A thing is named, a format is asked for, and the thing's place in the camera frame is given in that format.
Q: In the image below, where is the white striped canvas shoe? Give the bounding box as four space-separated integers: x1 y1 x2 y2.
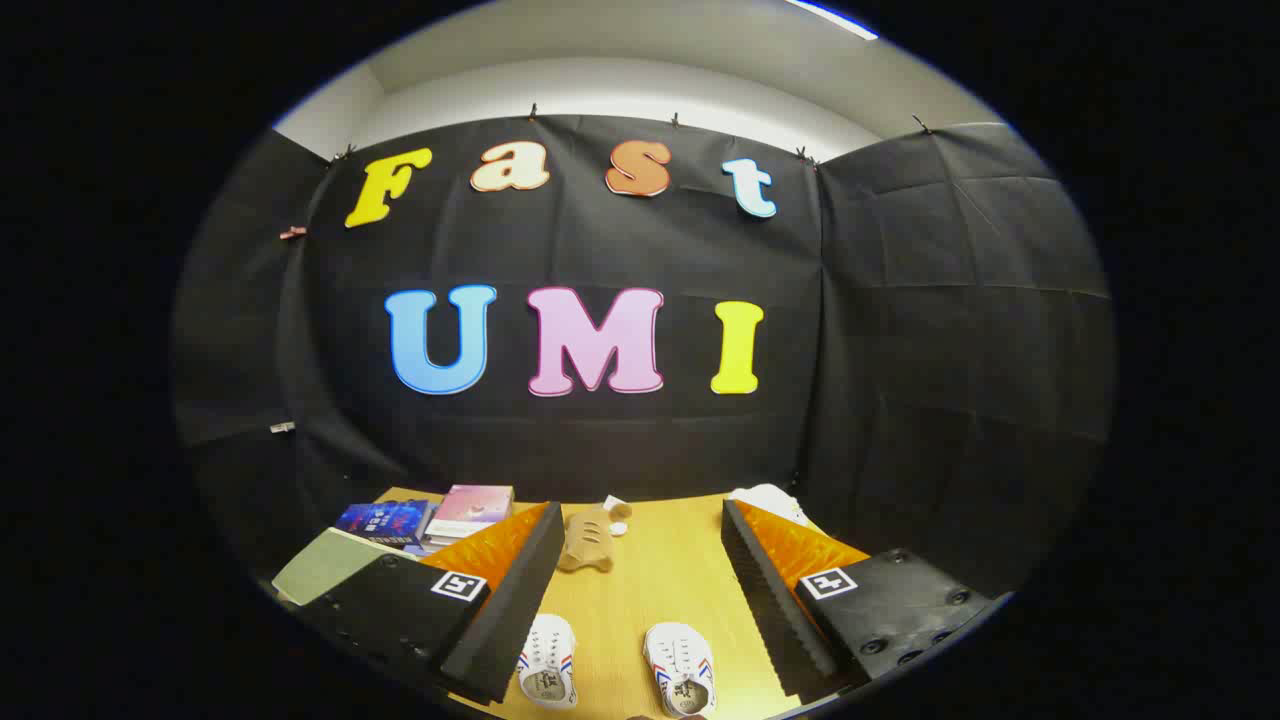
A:
517 614 578 709
643 622 717 718

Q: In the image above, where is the blue cover book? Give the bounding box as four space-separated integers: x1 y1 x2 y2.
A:
335 500 433 549

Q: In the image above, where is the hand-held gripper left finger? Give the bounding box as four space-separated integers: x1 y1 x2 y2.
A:
300 502 566 706

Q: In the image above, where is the brown plush toy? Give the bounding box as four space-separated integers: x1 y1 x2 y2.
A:
556 495 633 574

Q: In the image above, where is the white soft pouch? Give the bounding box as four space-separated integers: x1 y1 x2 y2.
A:
728 484 809 528

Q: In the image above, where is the pink cover book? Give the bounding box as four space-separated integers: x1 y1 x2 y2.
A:
425 485 515 539

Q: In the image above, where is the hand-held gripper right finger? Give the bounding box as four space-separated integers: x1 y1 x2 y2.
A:
722 498 991 701

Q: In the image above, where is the green fabric storage box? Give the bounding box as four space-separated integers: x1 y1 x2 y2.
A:
272 527 403 607

